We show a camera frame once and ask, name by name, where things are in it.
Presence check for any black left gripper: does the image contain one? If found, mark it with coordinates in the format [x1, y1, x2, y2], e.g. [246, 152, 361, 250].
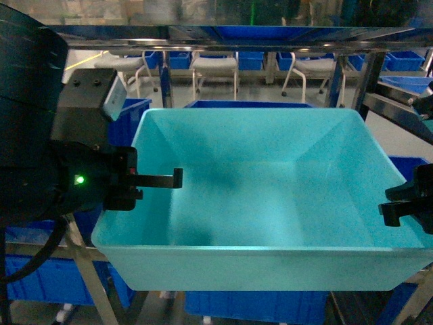
[51, 142, 183, 213]

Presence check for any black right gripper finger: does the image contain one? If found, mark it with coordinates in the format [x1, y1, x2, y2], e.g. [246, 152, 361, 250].
[378, 164, 432, 234]

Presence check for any teal plastic bin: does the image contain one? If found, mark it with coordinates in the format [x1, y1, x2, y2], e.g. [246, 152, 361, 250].
[91, 108, 432, 291]

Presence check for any blue bin lower shelf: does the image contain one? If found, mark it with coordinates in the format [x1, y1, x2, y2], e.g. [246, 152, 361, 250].
[185, 291, 329, 324]

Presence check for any blue bin behind teal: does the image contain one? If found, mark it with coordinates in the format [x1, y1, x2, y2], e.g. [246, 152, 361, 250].
[185, 100, 313, 108]

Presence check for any white chair middle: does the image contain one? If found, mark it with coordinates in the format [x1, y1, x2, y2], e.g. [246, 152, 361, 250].
[190, 51, 239, 100]

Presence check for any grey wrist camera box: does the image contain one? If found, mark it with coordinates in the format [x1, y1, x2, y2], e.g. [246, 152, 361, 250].
[51, 68, 127, 148]

